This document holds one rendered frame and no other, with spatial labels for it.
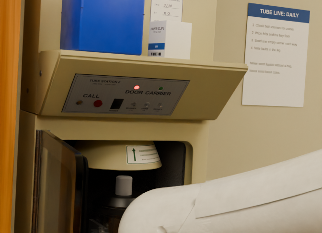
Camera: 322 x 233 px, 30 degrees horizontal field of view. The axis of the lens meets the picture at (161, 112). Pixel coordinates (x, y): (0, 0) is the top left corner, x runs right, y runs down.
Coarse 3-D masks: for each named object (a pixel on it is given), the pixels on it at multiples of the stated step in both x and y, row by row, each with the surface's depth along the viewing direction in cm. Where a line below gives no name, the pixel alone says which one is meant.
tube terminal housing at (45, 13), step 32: (32, 0) 99; (192, 0) 106; (32, 32) 98; (192, 32) 106; (32, 64) 97; (32, 96) 97; (32, 128) 96; (64, 128) 97; (96, 128) 100; (128, 128) 102; (160, 128) 105; (192, 128) 108; (32, 160) 96; (192, 160) 108; (32, 192) 96
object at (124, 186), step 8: (120, 176) 102; (128, 176) 103; (120, 184) 101; (128, 184) 101; (104, 192) 103; (112, 192) 103; (120, 192) 101; (128, 192) 101; (136, 192) 105; (96, 200) 102; (104, 200) 100; (112, 200) 99; (120, 200) 99; (128, 200) 99
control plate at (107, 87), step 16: (80, 80) 89; (96, 80) 90; (112, 80) 91; (128, 80) 92; (144, 80) 93; (160, 80) 94; (176, 80) 95; (80, 96) 92; (96, 96) 93; (112, 96) 94; (128, 96) 95; (144, 96) 96; (160, 96) 97; (176, 96) 98; (64, 112) 94; (80, 112) 95; (96, 112) 96; (112, 112) 97; (128, 112) 98; (144, 112) 99; (160, 112) 100
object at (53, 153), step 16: (48, 144) 84; (64, 144) 73; (48, 160) 84; (64, 160) 72; (80, 160) 66; (48, 176) 83; (64, 176) 72; (80, 176) 65; (48, 192) 83; (64, 192) 71; (80, 192) 65; (48, 208) 82; (64, 208) 71; (80, 208) 65; (48, 224) 82; (64, 224) 70
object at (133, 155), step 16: (80, 144) 108; (96, 144) 105; (112, 144) 105; (128, 144) 106; (144, 144) 108; (96, 160) 104; (112, 160) 104; (128, 160) 104; (144, 160) 106; (160, 160) 112
